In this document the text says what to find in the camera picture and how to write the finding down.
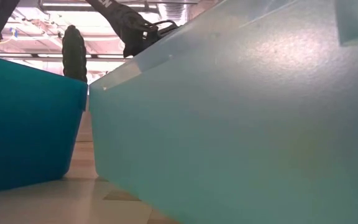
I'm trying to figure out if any dark green cucumber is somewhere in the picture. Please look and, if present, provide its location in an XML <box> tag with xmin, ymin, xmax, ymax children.
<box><xmin>61</xmin><ymin>24</ymin><xmax>88</xmax><ymax>84</ymax></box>

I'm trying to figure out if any dark blue plastic bin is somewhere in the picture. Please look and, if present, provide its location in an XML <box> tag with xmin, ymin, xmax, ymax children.
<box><xmin>0</xmin><ymin>54</ymin><xmax>89</xmax><ymax>196</ymax></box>

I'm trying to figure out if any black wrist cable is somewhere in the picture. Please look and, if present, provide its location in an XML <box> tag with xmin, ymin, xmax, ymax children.
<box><xmin>146</xmin><ymin>19</ymin><xmax>180</xmax><ymax>37</ymax></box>

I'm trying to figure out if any silver ribbed ventilation duct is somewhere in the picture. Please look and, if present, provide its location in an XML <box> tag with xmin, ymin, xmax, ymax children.
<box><xmin>159</xmin><ymin>2</ymin><xmax>192</xmax><ymax>24</ymax></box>

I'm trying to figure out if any translucent green plastic bin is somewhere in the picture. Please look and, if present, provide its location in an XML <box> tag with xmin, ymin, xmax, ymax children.
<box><xmin>88</xmin><ymin>0</ymin><xmax>358</xmax><ymax>224</ymax></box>

